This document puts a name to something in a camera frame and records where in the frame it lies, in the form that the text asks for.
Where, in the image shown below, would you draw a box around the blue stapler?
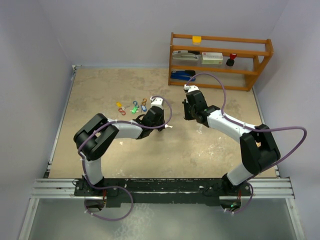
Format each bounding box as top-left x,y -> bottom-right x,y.
170,70 -> 196,81

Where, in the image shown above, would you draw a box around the orange S carabiner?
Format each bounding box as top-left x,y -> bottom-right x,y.
141,98 -> 147,106

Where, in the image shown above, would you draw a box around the yellow lid jar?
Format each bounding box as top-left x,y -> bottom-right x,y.
192,35 -> 202,46

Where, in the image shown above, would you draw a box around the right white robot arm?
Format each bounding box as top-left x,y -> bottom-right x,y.
182,86 -> 281,196

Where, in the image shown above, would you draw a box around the red S carabiner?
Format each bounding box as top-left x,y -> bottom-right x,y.
118,108 -> 126,116

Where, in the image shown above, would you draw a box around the wooden shelf rack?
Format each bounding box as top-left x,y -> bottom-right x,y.
168,32 -> 274,91

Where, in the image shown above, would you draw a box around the blue key tag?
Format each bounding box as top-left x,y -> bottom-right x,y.
141,105 -> 147,112

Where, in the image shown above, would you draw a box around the grey stapler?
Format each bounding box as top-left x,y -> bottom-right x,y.
172,50 -> 200,61

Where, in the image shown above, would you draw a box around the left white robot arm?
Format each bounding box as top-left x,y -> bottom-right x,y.
73,106 -> 166,196

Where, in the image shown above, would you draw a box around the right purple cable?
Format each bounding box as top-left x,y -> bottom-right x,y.
184,72 -> 308,215

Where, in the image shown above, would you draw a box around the white cardboard box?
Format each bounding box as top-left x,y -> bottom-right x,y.
201,52 -> 224,65

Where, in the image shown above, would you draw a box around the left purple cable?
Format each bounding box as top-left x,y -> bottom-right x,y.
77,96 -> 173,221

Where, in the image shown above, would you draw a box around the green key tag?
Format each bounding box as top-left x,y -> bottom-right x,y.
131,106 -> 139,114

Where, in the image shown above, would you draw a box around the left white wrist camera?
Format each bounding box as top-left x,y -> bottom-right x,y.
150,96 -> 164,110

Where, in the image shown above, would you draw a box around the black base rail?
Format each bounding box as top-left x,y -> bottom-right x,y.
74,178 -> 252,208

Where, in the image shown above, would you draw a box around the red black stamp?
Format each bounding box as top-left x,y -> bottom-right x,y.
226,53 -> 237,67

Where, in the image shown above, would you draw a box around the purple cable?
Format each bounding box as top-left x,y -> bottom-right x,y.
77,96 -> 173,221
184,72 -> 308,215

